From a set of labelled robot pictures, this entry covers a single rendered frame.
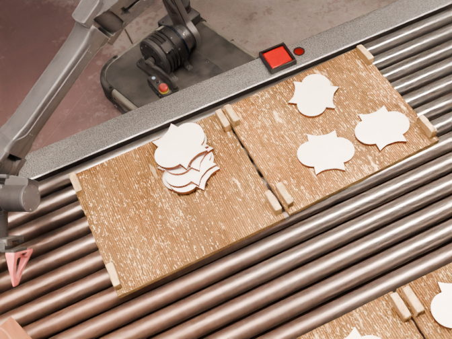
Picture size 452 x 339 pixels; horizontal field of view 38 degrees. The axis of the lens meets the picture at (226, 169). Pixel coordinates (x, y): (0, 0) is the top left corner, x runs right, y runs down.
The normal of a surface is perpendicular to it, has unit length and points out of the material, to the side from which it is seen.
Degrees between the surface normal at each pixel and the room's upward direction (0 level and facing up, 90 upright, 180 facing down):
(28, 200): 76
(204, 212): 0
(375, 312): 0
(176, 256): 0
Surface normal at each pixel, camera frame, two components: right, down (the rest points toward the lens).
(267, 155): -0.09, -0.54
